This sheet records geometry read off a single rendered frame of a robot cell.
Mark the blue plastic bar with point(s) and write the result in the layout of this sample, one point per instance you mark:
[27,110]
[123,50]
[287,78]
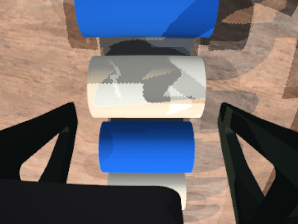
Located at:
[146,18]
[146,147]

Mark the cream plastic cylinder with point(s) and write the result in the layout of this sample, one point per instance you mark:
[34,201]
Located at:
[177,181]

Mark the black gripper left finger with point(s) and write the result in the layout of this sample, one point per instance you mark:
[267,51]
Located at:
[19,142]

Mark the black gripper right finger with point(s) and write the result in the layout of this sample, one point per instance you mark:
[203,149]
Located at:
[279,145]

